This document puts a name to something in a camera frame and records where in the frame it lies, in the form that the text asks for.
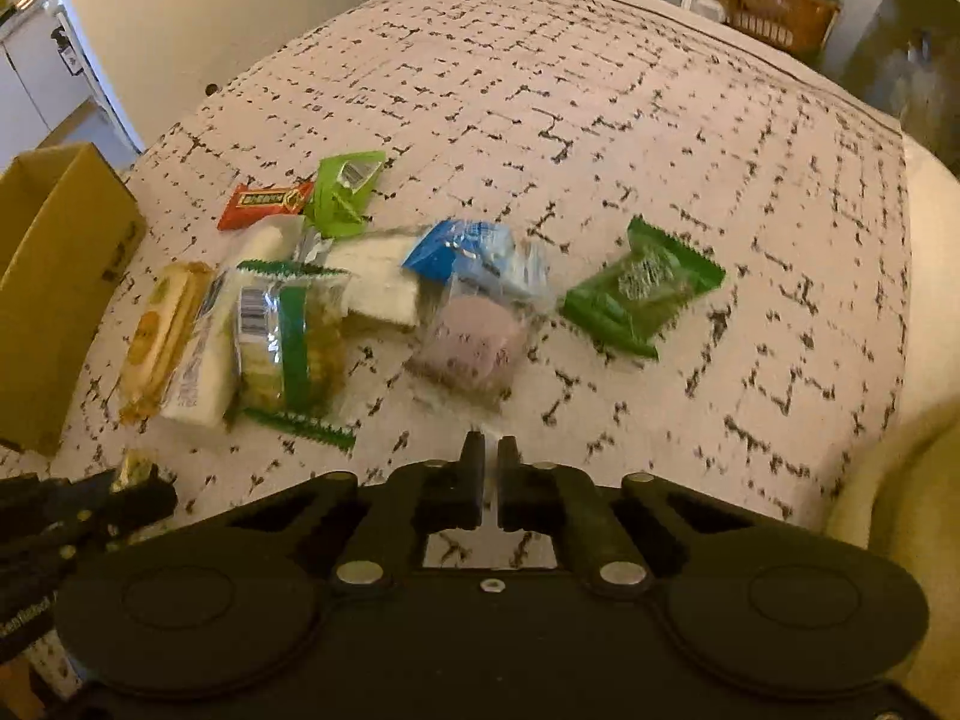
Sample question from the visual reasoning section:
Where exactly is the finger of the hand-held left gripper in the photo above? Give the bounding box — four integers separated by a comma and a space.
52, 465, 179, 548

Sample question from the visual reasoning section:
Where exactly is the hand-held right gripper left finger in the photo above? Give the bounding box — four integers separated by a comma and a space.
219, 431, 487, 590

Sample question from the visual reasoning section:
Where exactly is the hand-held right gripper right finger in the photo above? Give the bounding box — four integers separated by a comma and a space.
496, 435, 752, 601

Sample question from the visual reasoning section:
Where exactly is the small gold snack packet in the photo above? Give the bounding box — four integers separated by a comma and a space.
111, 450, 160, 494

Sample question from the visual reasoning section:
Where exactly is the pink cake clear packet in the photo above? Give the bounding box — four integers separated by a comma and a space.
405, 291, 542, 404

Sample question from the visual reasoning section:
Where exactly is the long white snack packet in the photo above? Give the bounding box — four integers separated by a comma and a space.
160, 270, 245, 428

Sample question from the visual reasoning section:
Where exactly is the yellow biscuit packet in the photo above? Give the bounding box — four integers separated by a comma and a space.
118, 261, 215, 422

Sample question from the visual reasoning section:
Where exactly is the clear green striped cracker packet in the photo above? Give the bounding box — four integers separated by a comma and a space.
229, 259, 358, 453

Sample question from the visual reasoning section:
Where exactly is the white wafer packet clear wrapper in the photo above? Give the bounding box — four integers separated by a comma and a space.
322, 232, 425, 328

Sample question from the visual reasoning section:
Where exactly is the blue snack packet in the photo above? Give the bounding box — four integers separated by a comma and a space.
403, 219, 550, 308

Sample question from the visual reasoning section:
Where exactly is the dark green snack packet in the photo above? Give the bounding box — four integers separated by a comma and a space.
559, 216, 726, 361

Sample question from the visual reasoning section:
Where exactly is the brown cardboard box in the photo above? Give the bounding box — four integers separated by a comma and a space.
0, 144, 148, 457

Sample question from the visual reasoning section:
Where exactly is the small white snack packet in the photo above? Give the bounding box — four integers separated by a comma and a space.
223, 216, 331, 272

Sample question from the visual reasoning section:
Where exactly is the light green snack packet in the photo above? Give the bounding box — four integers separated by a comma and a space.
304, 151, 387, 239

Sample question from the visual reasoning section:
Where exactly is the red snack packet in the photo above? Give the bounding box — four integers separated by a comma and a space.
217, 181, 316, 232

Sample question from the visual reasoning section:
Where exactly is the cream pillow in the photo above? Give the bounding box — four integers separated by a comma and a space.
823, 390, 960, 720

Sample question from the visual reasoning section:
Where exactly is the orange slatted basket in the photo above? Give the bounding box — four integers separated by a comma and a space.
720, 0, 839, 58

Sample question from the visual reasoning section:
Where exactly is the white table leg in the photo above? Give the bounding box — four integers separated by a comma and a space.
821, 0, 913, 77

